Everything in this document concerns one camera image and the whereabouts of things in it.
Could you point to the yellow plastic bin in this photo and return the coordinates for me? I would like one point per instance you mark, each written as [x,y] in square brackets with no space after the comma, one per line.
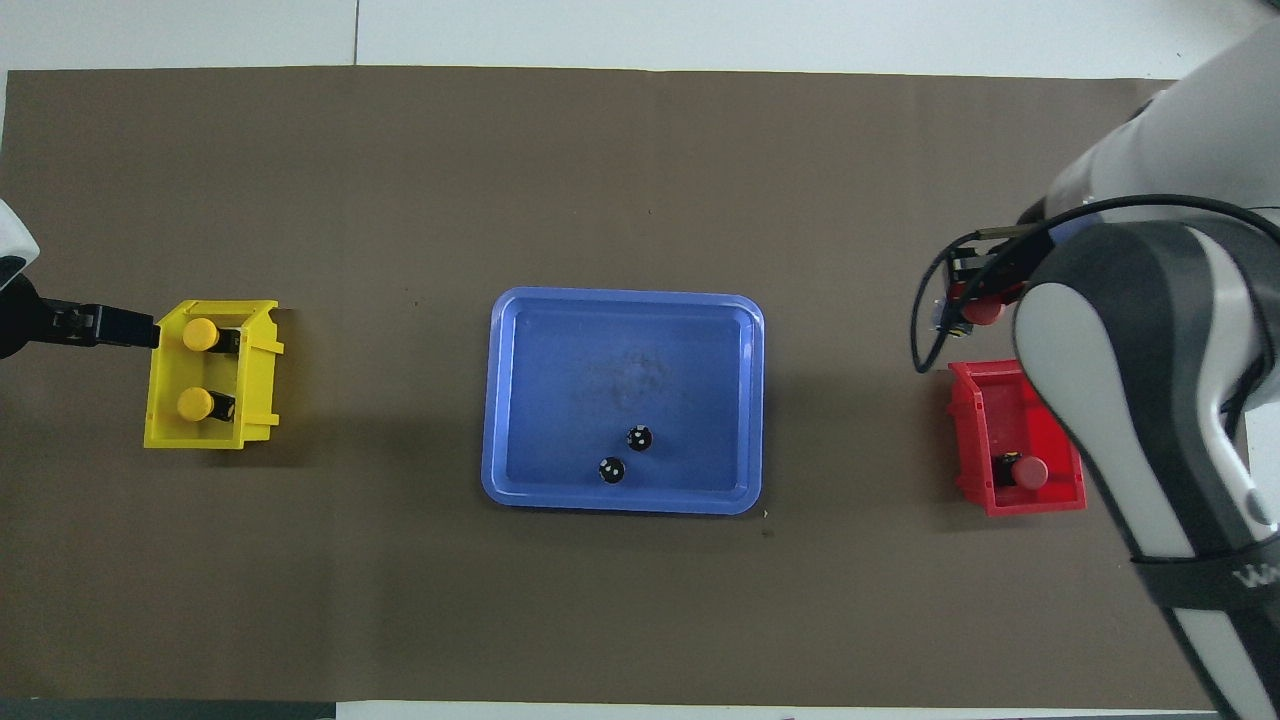
[260,400]

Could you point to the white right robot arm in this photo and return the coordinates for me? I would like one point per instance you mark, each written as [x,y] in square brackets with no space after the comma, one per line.
[1130,400]

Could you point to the red push button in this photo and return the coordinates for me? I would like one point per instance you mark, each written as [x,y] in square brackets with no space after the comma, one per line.
[1028,471]
[985,311]

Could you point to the red plastic bin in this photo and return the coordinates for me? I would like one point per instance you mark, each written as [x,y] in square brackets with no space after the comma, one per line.
[1000,420]

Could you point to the brown paper mat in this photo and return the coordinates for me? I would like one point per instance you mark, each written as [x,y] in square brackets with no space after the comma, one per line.
[640,150]

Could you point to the black cylinder component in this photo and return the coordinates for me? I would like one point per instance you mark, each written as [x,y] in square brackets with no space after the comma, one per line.
[611,470]
[639,438]

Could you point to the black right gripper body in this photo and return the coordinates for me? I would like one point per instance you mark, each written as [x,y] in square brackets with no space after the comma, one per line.
[1000,262]

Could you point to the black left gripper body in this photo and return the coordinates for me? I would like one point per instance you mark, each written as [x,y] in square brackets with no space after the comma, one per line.
[18,320]

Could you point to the yellow push button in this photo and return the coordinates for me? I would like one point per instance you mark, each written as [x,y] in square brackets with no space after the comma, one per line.
[200,335]
[195,403]

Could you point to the blue plastic tray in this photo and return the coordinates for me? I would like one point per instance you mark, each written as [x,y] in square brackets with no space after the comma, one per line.
[560,400]

